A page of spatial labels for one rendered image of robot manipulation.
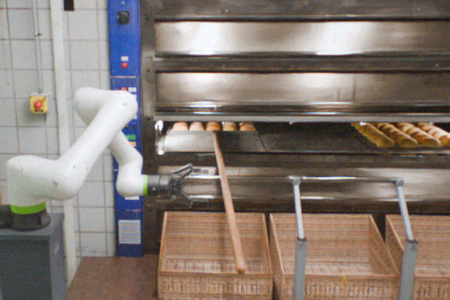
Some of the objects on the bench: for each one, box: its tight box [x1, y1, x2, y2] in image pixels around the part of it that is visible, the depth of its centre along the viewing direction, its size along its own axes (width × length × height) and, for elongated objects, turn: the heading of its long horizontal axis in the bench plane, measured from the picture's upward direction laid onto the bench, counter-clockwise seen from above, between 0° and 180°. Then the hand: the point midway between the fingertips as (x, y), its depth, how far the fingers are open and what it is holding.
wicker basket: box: [270, 213, 400, 300], centre depth 280 cm, size 49×56×28 cm
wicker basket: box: [157, 212, 273, 300], centre depth 282 cm, size 49×56×28 cm
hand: (206, 186), depth 242 cm, fingers open, 13 cm apart
